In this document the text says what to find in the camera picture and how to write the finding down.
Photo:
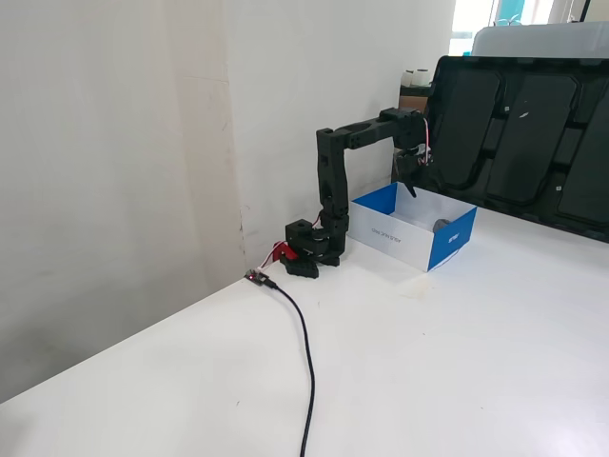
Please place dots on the blue white cardboard box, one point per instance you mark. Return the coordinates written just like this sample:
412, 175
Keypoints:
404, 233

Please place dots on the small controller board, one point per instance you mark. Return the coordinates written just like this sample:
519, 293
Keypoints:
256, 277

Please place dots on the black plastic tray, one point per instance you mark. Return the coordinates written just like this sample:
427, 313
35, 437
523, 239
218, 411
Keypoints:
518, 143

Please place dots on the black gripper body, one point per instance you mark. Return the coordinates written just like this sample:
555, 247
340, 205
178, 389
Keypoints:
407, 167

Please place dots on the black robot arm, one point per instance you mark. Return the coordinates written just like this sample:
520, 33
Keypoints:
333, 190

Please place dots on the gray block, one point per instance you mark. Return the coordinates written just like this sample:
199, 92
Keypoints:
442, 225

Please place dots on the brown cardboard box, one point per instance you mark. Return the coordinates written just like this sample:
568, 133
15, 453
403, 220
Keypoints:
411, 101

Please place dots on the red clamp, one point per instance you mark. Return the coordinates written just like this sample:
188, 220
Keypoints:
281, 251

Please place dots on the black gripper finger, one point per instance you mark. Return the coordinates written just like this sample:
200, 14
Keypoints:
409, 186

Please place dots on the white plastic container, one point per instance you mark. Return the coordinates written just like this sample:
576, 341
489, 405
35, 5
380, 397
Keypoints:
537, 40

